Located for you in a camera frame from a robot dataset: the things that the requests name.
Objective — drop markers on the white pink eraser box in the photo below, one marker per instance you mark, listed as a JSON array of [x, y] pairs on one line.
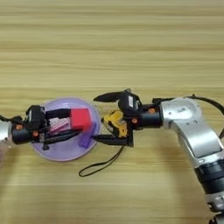
[[59, 125]]

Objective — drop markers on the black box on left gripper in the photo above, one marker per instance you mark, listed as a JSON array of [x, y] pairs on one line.
[[35, 116]]

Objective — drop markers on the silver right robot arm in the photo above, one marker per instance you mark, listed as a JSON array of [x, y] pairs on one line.
[[192, 128]]

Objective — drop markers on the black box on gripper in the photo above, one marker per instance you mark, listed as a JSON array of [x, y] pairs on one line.
[[129, 103], [35, 116]]

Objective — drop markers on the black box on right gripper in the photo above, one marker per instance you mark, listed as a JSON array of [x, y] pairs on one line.
[[129, 103]]

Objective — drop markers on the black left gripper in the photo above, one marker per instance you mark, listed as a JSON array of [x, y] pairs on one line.
[[23, 135]]

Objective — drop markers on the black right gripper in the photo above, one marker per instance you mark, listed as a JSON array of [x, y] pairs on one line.
[[147, 118]]

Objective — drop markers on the red cube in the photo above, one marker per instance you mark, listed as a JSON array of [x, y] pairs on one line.
[[80, 119]]

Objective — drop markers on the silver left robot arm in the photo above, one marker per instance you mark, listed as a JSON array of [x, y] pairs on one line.
[[5, 131]]

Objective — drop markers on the purple round plate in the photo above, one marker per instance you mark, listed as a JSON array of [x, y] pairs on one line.
[[62, 151]]

